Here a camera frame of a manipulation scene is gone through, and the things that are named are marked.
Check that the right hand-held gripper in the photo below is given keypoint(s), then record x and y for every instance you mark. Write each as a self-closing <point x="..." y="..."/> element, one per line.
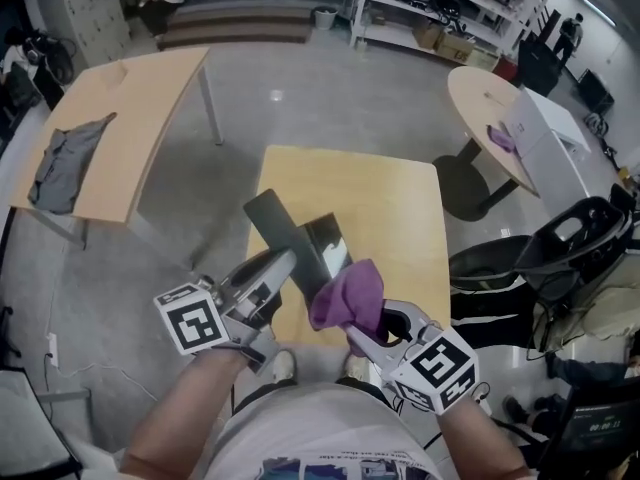
<point x="440" y="368"/>

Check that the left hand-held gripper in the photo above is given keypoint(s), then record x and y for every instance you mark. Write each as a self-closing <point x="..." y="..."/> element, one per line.
<point x="192" y="323"/>

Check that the purple cloth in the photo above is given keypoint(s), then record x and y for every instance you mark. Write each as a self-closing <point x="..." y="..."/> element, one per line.
<point x="350" y="298"/>

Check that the person's left forearm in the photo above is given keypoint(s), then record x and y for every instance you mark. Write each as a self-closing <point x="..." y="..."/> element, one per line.
<point x="175" y="418"/>

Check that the person's right forearm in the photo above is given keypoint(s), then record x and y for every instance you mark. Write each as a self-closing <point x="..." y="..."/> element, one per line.
<point x="480" y="443"/>

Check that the person's right shoe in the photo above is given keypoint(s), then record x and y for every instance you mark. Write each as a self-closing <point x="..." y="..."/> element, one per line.
<point x="357" y="368"/>

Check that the person's shoe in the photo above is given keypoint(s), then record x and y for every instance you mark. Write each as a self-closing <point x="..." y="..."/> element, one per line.
<point x="357" y="368"/>
<point x="284" y="367"/>

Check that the person's left shoe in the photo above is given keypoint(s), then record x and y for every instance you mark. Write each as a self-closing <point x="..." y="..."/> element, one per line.
<point x="284" y="367"/>

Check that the person's black trousers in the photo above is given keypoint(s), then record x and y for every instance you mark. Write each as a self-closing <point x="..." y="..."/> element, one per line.
<point x="250" y="400"/>

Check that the person's white shirt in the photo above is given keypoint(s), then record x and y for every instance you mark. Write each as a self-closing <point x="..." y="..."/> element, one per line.
<point x="320" y="433"/>

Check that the long wooden table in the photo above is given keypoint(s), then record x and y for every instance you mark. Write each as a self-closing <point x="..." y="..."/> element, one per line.
<point x="140" y="118"/>

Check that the black monitor screen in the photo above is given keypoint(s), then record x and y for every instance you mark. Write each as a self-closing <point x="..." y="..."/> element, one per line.
<point x="600" y="423"/>

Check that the small purple rag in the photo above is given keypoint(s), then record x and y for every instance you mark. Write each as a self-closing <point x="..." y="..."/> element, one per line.
<point x="501" y="138"/>

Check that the white power strip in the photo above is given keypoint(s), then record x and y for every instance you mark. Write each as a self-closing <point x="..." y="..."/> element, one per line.
<point x="52" y="349"/>

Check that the grey garment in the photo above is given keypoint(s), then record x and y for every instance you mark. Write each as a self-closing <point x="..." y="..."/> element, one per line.
<point x="65" y="168"/>

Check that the round wooden table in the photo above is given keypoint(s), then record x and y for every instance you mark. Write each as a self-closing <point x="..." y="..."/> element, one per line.
<point x="475" y="98"/>

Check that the brown steps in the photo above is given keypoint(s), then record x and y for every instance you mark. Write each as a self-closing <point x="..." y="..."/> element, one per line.
<point x="240" y="25"/>

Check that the white cardboard box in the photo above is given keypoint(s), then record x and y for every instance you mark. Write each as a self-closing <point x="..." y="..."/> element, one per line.
<point x="540" y="118"/>

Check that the white bucket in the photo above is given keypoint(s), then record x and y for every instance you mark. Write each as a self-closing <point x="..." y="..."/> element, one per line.
<point x="326" y="18"/>

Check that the brown cardboard boxes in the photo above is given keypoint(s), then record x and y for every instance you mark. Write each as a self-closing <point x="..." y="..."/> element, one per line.
<point x="450" y="45"/>

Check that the white shelf unit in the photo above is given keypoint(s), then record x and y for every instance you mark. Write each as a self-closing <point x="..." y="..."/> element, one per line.
<point x="400" y="3"/>

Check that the black box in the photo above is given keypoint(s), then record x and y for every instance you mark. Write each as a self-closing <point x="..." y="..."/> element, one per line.
<point x="595" y="90"/>

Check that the grey locker cabinet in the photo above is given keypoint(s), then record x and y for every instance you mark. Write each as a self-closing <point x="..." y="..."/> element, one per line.
<point x="95" y="13"/>

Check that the square wooden pedestal table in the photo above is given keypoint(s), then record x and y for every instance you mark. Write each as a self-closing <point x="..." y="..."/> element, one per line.
<point x="375" y="193"/>

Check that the grey screen with black frame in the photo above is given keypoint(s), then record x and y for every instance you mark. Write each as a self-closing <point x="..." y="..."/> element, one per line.
<point x="25" y="428"/>

